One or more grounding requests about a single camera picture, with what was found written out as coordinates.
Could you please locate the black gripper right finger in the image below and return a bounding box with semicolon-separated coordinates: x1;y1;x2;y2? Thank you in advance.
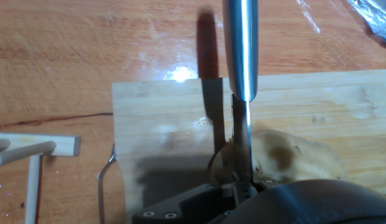
255;179;280;192

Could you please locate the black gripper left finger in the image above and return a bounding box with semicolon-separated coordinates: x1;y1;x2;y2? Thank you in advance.
131;180;259;224

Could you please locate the steel kitchen knife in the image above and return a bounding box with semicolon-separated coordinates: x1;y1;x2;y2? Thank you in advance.
222;0;260;183

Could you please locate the large yellow potato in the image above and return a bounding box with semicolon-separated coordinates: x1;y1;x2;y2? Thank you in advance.
250;128;348;189

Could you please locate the wooden peg rack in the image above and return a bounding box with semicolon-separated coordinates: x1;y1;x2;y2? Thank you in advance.
0;133;82;224

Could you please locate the glossy orange wooden base board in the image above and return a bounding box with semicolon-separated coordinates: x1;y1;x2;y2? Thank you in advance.
0;0;386;224

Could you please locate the clear plastic bag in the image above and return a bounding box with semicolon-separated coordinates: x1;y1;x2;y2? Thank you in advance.
344;0;386;48

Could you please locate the wooden cutting board metal handle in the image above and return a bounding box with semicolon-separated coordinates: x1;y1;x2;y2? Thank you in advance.
97;68;386;224

